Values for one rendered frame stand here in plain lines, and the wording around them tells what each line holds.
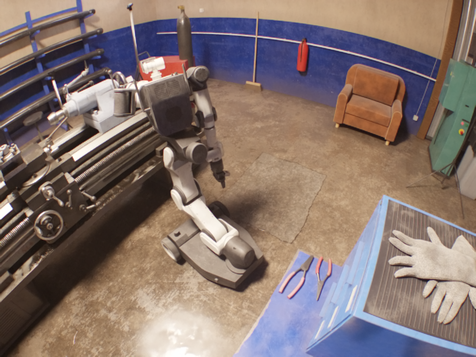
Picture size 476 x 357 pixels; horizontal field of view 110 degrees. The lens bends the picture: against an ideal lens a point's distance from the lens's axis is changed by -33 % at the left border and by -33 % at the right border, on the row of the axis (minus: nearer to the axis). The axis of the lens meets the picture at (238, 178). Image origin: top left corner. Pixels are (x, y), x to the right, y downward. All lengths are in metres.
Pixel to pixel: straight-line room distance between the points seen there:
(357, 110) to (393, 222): 3.01
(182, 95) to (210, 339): 1.46
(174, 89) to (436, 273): 1.21
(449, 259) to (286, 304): 0.53
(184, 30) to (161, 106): 2.76
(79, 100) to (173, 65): 2.31
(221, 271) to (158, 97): 1.14
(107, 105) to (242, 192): 1.45
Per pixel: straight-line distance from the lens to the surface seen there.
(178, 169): 1.54
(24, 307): 2.22
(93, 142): 1.89
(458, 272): 0.63
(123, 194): 1.96
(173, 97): 1.24
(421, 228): 0.68
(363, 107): 3.57
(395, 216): 0.67
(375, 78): 3.79
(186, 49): 3.96
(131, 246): 2.18
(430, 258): 0.60
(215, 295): 1.81
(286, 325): 0.85
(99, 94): 1.99
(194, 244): 1.83
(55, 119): 1.91
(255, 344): 0.83
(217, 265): 1.72
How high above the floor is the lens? 1.67
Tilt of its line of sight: 41 degrees down
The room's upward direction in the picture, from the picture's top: straight up
